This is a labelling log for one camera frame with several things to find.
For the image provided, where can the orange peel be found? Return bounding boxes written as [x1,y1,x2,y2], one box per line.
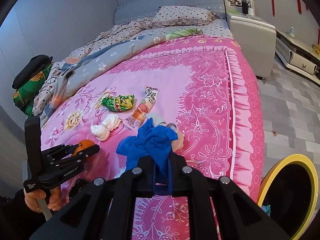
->
[71,139,95,157]

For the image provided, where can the blue plastic bag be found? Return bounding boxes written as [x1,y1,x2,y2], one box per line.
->
[115,117,179,178]

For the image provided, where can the grey sock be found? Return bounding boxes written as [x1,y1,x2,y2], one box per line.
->
[145,112,185,153]

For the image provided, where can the black plastic bag ball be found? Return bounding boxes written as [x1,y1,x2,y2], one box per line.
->
[68,178,89,200]

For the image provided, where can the yellow rim trash bin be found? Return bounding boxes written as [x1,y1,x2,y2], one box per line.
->
[257,153,318,239]

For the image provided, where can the left hand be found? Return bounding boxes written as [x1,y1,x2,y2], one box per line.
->
[24,186,62,213]

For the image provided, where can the white plastic bag ball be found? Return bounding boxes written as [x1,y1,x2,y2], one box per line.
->
[91,114,121,141]

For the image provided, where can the green floral folded blanket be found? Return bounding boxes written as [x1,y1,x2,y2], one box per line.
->
[13,63,53,117]

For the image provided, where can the pomelo drink sachet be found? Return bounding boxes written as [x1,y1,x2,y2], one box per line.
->
[123,86,159,131]

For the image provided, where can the grey patterned quilt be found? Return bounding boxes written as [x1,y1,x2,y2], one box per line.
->
[38,28,205,128]

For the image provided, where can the green foil snack wrapper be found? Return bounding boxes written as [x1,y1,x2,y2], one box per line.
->
[101,95,135,112]

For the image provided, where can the pink floral bedspread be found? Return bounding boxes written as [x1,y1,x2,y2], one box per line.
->
[39,35,266,240]

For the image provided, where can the polka dot crumpled duvet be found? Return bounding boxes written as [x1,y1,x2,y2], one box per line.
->
[32,18,151,115]

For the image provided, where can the white low tv cabinet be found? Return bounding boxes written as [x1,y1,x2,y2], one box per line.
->
[276,30,319,85]

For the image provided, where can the white bedside cabinet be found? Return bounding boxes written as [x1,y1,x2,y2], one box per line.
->
[226,11,277,80]

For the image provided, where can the grey bed headboard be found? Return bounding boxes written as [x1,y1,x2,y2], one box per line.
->
[114,0,225,24]

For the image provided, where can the polka dot pillow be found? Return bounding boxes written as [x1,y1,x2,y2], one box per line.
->
[151,5,216,28]

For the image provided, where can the black thermos bottle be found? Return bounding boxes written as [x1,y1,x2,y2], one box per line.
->
[241,0,249,15]

